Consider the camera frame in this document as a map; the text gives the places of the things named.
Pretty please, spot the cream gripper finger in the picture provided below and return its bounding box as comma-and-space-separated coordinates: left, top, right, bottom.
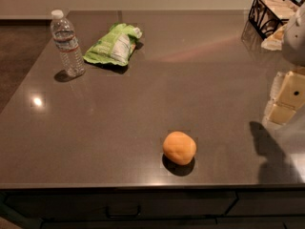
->
267, 104, 295, 125
270, 72, 285, 99

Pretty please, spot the white packet beside basket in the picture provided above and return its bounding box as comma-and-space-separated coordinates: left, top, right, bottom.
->
261, 26, 286, 51

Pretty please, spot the dark right drawer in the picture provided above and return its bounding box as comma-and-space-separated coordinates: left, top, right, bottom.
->
227, 191, 305, 217

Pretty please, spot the orange fruit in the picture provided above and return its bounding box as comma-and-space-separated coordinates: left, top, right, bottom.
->
162, 132, 196, 165

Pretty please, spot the green snack bag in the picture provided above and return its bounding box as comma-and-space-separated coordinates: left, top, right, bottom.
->
83, 23, 142, 67

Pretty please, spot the clear plastic water bottle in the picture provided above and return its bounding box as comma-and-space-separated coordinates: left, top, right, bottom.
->
51, 10, 85, 78

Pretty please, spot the black wire basket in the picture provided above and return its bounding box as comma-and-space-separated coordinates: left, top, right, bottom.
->
248, 0, 300, 39

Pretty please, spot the dark drawer with handle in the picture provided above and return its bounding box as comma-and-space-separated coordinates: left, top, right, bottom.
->
5, 191, 235, 221

